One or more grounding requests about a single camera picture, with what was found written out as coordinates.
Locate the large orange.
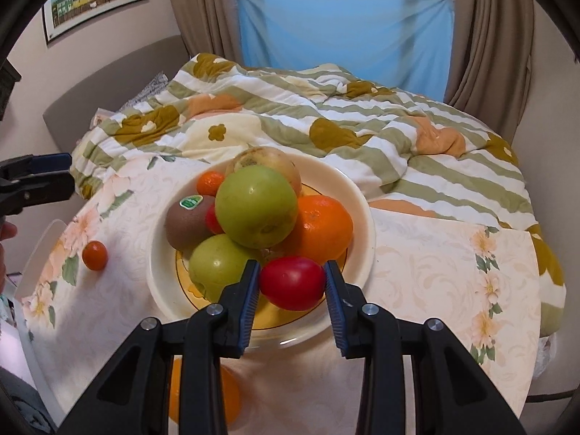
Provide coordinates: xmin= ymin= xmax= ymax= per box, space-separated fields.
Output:
xmin=169 ymin=357 xmax=241 ymax=427
xmin=283 ymin=195 xmax=354 ymax=266

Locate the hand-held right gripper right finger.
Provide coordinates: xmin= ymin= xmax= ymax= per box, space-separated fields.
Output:
xmin=324 ymin=260 xmax=529 ymax=435

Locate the black cable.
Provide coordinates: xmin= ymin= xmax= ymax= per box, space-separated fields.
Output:
xmin=527 ymin=387 xmax=572 ymax=403

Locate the small tangerine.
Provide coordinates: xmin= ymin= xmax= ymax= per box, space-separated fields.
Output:
xmin=82 ymin=241 xmax=108 ymax=271
xmin=196 ymin=171 xmax=226 ymax=198

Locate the grey padded headboard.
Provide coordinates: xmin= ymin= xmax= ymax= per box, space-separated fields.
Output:
xmin=43 ymin=34 xmax=189 ymax=155

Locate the green striped floral quilt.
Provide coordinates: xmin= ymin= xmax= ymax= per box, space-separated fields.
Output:
xmin=70 ymin=52 xmax=567 ymax=340

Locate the yellow-brown pear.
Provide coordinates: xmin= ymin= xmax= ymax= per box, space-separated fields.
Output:
xmin=225 ymin=146 xmax=303 ymax=198

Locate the blue cloth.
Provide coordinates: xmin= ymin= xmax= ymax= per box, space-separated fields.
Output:
xmin=233 ymin=0 xmax=455 ymax=103

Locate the green apple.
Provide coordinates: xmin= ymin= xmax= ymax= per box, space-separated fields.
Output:
xmin=215 ymin=165 xmax=299 ymax=248
xmin=188 ymin=234 xmax=257 ymax=302

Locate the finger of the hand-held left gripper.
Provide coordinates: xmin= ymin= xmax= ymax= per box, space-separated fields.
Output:
xmin=0 ymin=170 xmax=74 ymax=216
xmin=0 ymin=154 xmax=72 ymax=181

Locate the cream plate with yellow centre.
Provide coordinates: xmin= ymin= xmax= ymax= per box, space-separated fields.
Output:
xmin=146 ymin=149 xmax=377 ymax=349

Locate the brown kiwi with green sticker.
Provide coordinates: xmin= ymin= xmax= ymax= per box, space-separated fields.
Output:
xmin=165 ymin=194 xmax=217 ymax=251

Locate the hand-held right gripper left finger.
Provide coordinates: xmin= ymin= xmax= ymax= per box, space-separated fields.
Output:
xmin=57 ymin=259 xmax=261 ymax=435

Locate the red tomato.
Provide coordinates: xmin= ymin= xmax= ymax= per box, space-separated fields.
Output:
xmin=205 ymin=204 xmax=225 ymax=235
xmin=259 ymin=256 xmax=327 ymax=311

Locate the patterned grey pillow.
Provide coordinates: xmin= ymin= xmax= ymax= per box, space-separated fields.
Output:
xmin=120 ymin=70 xmax=170 ymax=114

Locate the beige curtain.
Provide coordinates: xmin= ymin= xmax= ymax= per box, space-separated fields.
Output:
xmin=161 ymin=0 xmax=241 ymax=62
xmin=446 ymin=0 xmax=533 ymax=146

